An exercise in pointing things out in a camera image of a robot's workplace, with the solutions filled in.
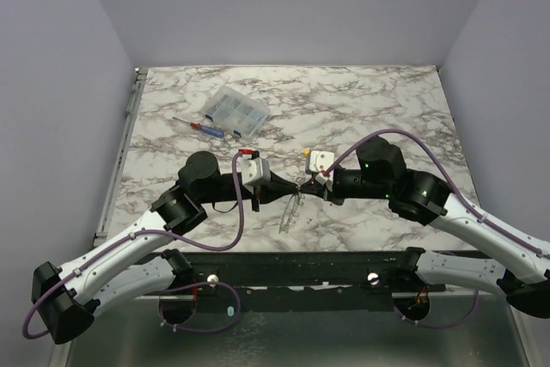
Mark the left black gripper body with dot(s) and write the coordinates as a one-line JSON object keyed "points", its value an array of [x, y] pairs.
{"points": [[226, 192]]}

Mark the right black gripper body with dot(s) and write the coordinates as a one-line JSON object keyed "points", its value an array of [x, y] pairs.
{"points": [[327, 191]]}

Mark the left aluminium side rail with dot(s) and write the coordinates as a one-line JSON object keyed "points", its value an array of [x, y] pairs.
{"points": [[130, 116]]}

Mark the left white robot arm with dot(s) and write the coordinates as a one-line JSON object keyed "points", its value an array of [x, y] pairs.
{"points": [[70, 296]]}

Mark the clear plastic parts box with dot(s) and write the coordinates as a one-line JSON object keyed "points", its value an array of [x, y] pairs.
{"points": [[235, 112]]}

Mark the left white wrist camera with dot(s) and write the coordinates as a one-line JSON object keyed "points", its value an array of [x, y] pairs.
{"points": [[255, 172]]}

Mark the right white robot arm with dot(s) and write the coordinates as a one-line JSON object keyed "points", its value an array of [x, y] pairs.
{"points": [[513, 265]]}

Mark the blue red screwdriver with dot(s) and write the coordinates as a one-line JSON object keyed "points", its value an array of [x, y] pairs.
{"points": [[208, 130]]}

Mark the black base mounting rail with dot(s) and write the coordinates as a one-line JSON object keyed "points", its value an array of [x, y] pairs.
{"points": [[299, 282]]}

